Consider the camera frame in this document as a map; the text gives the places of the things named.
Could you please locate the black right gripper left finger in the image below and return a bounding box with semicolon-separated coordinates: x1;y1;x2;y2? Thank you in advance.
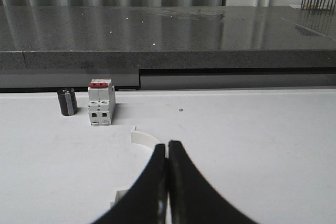
94;144;167;223

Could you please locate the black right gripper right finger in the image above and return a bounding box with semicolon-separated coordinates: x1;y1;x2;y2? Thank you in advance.
168;141;255;223

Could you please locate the white half clamp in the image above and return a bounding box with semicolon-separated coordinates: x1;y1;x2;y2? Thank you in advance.
110;126;162;208

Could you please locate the black cylindrical capacitor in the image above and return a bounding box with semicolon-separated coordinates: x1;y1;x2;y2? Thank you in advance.
57;88;78;116

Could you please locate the grey stone counter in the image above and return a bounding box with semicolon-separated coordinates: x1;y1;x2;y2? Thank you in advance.
1;6;335;92

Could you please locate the white circuit breaker red switch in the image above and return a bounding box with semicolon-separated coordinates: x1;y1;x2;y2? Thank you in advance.
88;79;116;126

